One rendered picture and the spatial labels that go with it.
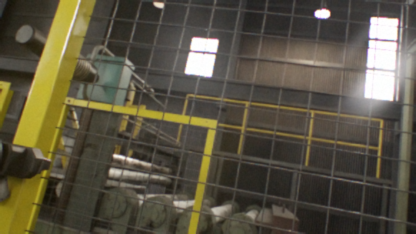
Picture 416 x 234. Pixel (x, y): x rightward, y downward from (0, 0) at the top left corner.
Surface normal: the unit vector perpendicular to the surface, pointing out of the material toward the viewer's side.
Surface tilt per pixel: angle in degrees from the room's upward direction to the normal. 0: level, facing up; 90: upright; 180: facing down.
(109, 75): 90
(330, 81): 90
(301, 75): 90
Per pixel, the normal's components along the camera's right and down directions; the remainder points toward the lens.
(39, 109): -0.13, -0.23
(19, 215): 0.97, 0.16
